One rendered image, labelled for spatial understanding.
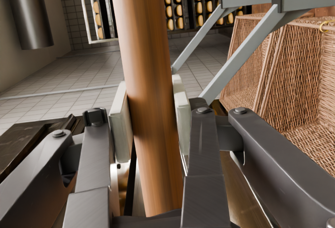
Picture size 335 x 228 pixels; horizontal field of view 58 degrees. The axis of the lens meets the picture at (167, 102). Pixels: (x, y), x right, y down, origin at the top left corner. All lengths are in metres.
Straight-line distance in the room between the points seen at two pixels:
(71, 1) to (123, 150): 5.19
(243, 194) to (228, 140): 0.85
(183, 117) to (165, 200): 0.07
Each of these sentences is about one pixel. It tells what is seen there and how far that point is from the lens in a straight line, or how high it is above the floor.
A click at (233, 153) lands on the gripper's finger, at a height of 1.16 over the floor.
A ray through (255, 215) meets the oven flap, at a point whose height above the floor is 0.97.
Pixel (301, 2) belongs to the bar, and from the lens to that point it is 0.63.
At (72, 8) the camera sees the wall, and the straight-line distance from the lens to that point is 5.34.
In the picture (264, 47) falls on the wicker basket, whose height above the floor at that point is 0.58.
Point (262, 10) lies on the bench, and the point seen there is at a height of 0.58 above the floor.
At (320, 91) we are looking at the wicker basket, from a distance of 1.28.
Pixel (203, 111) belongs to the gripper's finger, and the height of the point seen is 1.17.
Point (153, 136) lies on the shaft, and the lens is 0.19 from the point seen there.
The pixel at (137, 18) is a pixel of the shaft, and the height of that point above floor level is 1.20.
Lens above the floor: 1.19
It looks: 1 degrees down
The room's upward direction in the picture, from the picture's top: 97 degrees counter-clockwise
